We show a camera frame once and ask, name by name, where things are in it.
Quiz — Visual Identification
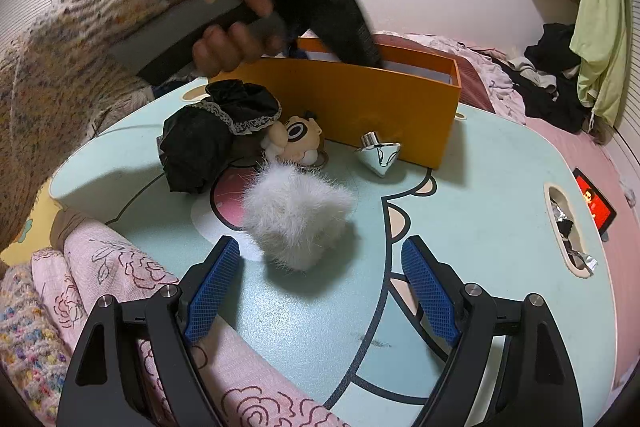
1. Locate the silver spinning top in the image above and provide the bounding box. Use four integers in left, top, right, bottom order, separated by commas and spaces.
356, 131, 401, 178

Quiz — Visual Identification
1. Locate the green hanging cloth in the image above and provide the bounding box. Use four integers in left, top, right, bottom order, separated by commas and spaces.
570, 0, 629, 126

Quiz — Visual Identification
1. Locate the white fluffy pompom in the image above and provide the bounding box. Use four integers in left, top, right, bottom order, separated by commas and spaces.
242, 161, 356, 272

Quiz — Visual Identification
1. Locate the black lace scrunchie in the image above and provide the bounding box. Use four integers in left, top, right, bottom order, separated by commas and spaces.
158, 79, 282, 194

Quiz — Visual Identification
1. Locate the speckled knit sweater forearm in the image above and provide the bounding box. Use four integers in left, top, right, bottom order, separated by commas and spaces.
1, 0, 168, 247

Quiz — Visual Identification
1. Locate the black clothes pile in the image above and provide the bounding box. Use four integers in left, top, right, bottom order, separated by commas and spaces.
495, 23, 588, 134

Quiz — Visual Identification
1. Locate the orange cardboard box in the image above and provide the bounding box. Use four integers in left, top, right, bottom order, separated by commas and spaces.
209, 44, 461, 169

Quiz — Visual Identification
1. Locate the yellow cushion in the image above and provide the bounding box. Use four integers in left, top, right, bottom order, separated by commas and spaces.
1, 180, 62, 265

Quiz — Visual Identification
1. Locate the cartoon figure keychain toy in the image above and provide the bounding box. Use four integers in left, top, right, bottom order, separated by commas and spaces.
260, 114, 328, 169

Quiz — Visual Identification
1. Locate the smartphone with red screen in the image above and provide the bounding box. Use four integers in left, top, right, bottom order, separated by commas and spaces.
573, 168, 617, 237

